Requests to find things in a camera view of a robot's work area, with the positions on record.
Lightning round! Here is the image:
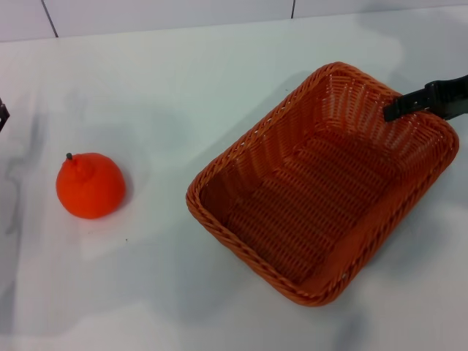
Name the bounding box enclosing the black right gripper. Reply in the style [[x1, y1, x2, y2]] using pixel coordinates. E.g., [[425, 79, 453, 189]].
[[383, 74, 468, 123]]

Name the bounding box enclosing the orange toy fruit with stem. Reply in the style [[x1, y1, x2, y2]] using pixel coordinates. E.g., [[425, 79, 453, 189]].
[[56, 152, 127, 220]]

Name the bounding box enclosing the orange woven plastic basket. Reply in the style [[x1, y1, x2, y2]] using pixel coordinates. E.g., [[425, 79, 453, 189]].
[[185, 61, 460, 307]]

